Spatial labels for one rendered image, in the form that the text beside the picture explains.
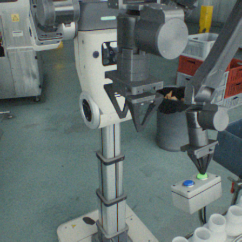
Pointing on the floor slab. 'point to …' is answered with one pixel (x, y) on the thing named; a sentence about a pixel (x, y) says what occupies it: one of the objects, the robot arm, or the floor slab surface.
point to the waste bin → (172, 120)
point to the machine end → (18, 53)
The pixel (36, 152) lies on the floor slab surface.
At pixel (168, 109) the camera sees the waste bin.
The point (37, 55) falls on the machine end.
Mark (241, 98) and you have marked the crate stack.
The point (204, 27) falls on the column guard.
